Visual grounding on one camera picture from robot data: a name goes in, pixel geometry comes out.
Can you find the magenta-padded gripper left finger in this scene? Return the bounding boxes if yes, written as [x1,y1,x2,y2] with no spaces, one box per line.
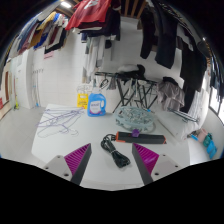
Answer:
[42,143,93,186]

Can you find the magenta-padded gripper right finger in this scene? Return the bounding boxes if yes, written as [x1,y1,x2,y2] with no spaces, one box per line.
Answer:
[131,143,184,186]

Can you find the pale teal round peg hanger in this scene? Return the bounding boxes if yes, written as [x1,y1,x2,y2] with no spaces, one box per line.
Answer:
[113,105,157,132]

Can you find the white pillow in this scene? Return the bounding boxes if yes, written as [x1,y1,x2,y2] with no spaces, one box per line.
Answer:
[156,108,201,141]

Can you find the blue detergent bottle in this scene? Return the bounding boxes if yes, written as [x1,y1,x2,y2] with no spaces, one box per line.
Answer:
[87,87,108,118]

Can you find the dark teal clothes hanger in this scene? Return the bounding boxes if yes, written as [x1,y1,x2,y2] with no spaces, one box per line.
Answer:
[167,107,199,123]

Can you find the yellow floor sign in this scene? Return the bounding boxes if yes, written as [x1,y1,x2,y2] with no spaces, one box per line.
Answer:
[76,92,90,110]

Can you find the pink bucket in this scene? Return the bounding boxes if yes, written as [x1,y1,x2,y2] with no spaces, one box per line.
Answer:
[199,129,209,144]

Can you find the teal bucket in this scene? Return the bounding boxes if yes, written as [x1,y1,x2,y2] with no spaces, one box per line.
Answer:
[203,132,214,148]

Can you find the blue bucket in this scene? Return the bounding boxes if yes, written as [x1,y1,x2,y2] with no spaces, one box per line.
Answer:
[206,140,218,159]

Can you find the grey garment on rack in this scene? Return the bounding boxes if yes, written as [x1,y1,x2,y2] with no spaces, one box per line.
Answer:
[157,77,186,111]

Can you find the black folding drying rack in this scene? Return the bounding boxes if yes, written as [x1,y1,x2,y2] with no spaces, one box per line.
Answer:
[94,70,159,114]

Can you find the black and white garment pile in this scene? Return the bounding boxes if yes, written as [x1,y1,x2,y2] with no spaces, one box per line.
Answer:
[116,63,147,81]

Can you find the hanging clothes row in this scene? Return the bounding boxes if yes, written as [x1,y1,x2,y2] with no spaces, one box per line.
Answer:
[14,0,224,114]

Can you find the ceiling light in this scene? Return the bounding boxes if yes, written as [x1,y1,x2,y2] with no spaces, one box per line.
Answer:
[60,1,73,10]

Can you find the black coiled power cable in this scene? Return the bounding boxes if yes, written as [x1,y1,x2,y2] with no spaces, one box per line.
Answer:
[100,133,132,169]

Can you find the purple wire hangers pile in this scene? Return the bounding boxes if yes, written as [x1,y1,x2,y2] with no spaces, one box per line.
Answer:
[35,107,85,139]

